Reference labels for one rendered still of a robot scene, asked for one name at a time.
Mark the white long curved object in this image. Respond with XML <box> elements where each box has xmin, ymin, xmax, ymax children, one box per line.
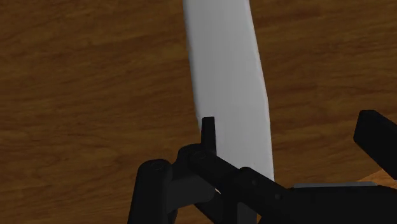
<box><xmin>182</xmin><ymin>0</ymin><xmax>275</xmax><ymax>183</ymax></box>

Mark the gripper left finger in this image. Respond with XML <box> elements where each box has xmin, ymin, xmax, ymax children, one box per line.
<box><xmin>127</xmin><ymin>116</ymin><xmax>290</xmax><ymax>224</ymax></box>

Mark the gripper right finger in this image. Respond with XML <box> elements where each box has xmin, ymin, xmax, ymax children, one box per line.
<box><xmin>353</xmin><ymin>109</ymin><xmax>397</xmax><ymax>181</ymax></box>

